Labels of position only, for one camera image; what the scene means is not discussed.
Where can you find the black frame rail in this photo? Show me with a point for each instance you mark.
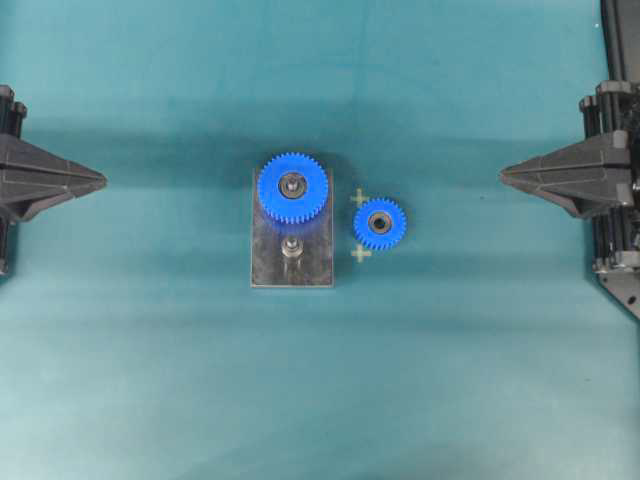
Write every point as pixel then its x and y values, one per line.
pixel 621 29

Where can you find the small blue gear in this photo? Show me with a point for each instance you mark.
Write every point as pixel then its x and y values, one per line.
pixel 380 224

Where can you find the steel shaft under large gear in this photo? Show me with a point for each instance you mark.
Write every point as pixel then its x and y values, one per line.
pixel 292 185

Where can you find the metal base plate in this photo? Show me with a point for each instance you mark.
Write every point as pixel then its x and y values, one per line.
pixel 268 267

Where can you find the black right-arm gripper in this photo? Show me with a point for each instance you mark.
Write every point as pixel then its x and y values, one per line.
pixel 577 178

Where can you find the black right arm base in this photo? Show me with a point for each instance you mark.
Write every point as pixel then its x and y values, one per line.
pixel 621 282

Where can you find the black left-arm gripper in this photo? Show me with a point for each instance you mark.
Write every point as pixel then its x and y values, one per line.
pixel 34 179

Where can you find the large blue gear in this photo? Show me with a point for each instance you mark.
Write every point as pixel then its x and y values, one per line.
pixel 293 211

